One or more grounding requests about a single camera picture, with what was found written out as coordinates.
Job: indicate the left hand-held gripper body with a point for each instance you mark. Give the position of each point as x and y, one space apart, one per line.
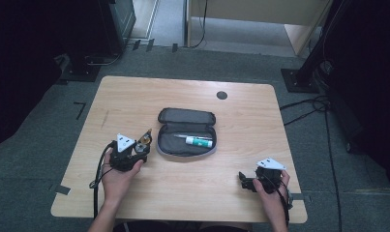
123 158

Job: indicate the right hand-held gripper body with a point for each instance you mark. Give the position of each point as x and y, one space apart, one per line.
268 177

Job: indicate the dark grey pencil case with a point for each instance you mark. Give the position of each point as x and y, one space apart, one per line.
176 147

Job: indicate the white green glue stick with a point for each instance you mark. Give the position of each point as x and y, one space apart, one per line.
199 141

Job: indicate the person's right hand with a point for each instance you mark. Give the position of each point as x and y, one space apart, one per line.
275 201

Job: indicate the person's left hand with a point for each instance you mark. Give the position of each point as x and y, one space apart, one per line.
116 185

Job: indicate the grey tape piece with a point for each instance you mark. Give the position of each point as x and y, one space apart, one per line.
63 189
298 196

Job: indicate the black round table grommet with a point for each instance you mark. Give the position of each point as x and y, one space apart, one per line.
221 95

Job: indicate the black metal stand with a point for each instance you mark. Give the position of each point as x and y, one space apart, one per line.
300 82

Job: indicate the black floor tape strip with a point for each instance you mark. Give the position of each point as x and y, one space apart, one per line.
150 45
174 47
136 45

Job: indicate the black cabinet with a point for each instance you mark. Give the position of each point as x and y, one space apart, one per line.
112 25

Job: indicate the dark curtain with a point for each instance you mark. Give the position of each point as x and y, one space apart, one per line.
376 96
15 64

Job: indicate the light wooden partition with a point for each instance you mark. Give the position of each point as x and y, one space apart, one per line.
263 9

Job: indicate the black stand base plate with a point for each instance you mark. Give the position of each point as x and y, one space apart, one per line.
81 74

